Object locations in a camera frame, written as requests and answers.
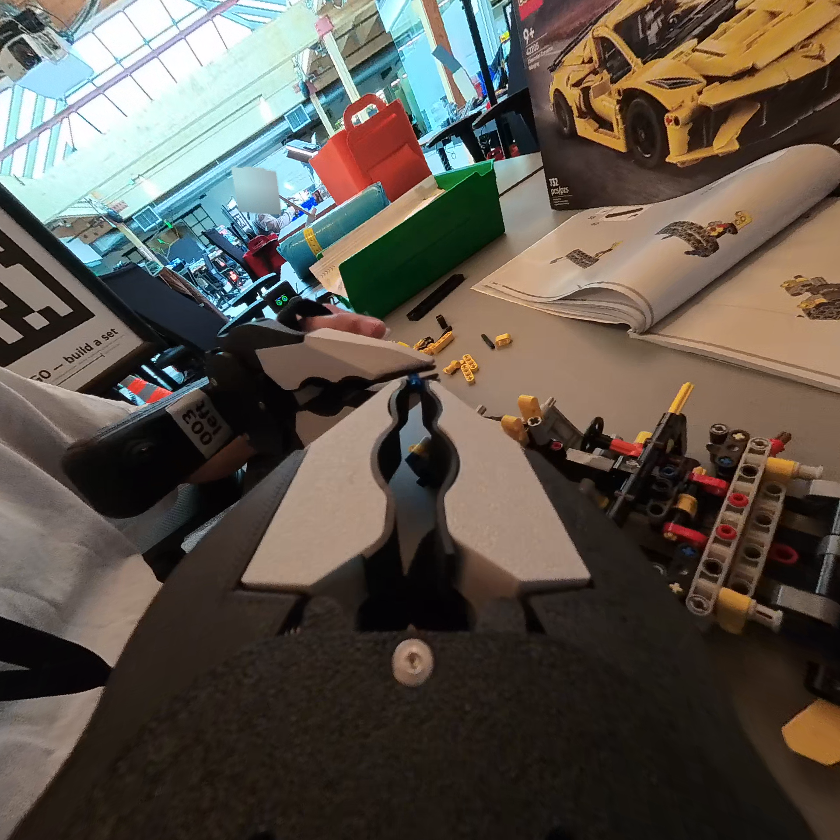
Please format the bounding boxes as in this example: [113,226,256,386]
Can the black floor lamp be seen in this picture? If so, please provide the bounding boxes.
[461,0,501,164]

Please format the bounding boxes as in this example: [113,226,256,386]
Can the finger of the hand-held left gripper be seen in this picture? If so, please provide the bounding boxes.
[294,384,395,448]
[255,327,438,395]

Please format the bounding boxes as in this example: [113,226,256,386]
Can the teal fabric roll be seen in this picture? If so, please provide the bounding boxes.
[277,182,389,282]

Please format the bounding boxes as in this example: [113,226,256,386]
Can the black office chair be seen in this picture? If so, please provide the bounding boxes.
[98,262,280,371]

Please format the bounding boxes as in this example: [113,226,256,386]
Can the green plastic bin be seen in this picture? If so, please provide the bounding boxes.
[308,159,506,317]

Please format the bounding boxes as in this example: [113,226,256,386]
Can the open instruction booklet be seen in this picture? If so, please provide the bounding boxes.
[472,144,840,395]

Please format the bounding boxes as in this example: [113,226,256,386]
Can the person's left hand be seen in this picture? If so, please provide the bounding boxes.
[297,310,388,342]

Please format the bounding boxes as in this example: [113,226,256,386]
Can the framed marker sign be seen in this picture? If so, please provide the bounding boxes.
[0,184,165,395]

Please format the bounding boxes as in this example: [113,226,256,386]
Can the black yellow lego car chassis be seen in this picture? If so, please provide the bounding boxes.
[502,382,840,702]

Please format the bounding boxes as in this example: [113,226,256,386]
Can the long black lego beam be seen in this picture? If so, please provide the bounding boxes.
[407,274,466,321]

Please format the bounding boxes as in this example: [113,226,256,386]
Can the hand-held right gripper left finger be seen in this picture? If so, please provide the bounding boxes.
[240,381,411,596]

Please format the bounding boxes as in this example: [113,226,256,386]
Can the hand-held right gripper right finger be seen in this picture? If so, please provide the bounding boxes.
[420,379,593,624]

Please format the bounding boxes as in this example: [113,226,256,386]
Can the loose yellow black lego pieces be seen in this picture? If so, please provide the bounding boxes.
[394,315,514,383]

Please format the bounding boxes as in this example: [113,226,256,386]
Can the white t-shirt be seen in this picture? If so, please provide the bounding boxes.
[0,367,191,837]

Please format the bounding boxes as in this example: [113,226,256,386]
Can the lego car set box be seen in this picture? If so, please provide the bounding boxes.
[512,0,840,211]

